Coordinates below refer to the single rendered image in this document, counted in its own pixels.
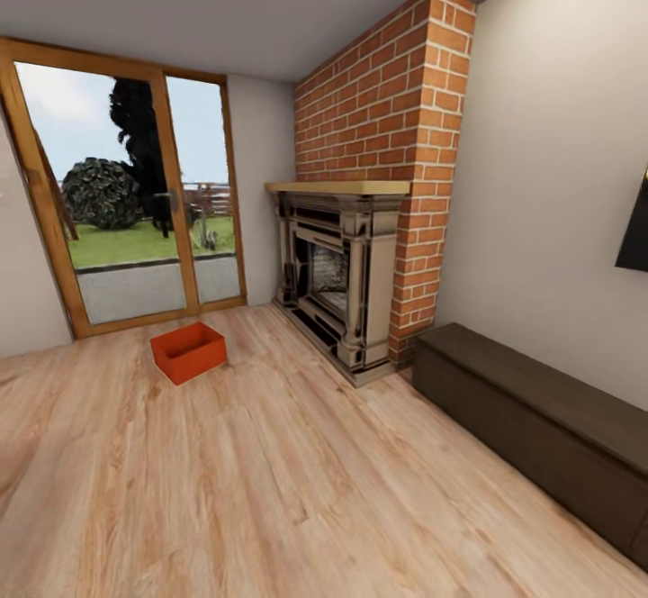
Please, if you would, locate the storage box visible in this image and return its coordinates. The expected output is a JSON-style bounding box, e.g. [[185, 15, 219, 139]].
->
[[150, 322, 228, 385]]

